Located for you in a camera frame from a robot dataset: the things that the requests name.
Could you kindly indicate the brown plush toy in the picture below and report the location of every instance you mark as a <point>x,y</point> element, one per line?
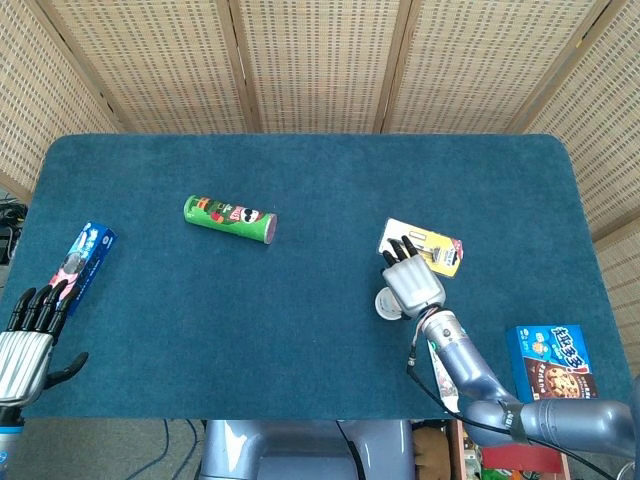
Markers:
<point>431,450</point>

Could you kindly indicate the white toothpaste tube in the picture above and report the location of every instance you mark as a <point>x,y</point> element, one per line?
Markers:
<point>446,385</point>

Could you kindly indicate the razor blister pack yellow card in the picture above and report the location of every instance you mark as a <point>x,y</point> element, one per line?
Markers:
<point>442,250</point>

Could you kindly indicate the red box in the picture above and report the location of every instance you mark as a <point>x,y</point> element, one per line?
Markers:
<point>525,457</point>

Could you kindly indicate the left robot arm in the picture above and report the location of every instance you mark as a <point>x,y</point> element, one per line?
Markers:
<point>7,435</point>

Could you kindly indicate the blue carpet table mat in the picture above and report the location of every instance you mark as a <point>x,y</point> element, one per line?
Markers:
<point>250,310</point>

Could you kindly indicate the woven wooden folding screen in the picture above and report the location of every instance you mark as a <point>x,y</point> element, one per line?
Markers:
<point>320,60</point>

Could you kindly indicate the blue chocolate chip cookie box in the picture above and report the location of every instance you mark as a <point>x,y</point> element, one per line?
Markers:
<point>550,360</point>

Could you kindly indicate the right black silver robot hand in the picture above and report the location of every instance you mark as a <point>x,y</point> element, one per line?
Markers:
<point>412,285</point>

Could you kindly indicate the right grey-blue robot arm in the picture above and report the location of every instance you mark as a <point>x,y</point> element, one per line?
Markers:
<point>465,365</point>

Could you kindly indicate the blue Oreo cookie box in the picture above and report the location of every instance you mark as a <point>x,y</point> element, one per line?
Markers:
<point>82,260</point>

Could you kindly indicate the grey-blue robot torso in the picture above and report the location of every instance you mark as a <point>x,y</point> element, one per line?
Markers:
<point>300,450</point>

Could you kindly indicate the green Pringles can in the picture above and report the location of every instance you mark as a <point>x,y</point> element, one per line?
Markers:
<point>227,218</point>

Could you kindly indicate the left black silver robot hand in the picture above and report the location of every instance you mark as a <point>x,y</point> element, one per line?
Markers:
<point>22,365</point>

